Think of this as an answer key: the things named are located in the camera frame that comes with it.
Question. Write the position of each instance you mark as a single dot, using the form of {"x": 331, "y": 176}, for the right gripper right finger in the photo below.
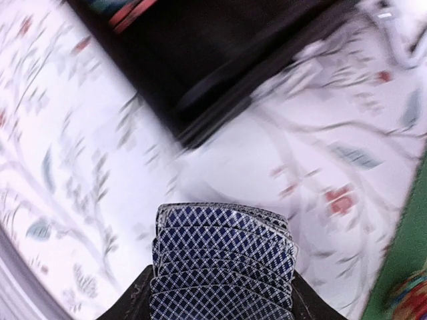
{"x": 308, "y": 305}

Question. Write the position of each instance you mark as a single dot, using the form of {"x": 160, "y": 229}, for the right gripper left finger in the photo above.
{"x": 134, "y": 303}

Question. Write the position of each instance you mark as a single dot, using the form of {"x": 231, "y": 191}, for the blue playing card deck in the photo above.
{"x": 221, "y": 261}

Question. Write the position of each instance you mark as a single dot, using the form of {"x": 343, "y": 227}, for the purple black chip stack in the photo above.
{"x": 408, "y": 300}

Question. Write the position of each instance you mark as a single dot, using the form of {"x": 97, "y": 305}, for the black poker chip case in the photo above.
{"x": 197, "y": 63}

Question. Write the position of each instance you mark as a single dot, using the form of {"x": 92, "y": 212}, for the green poker felt mat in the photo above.
{"x": 407, "y": 253}

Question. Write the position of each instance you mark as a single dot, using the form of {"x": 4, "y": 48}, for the floral tablecloth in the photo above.
{"x": 334, "y": 145}

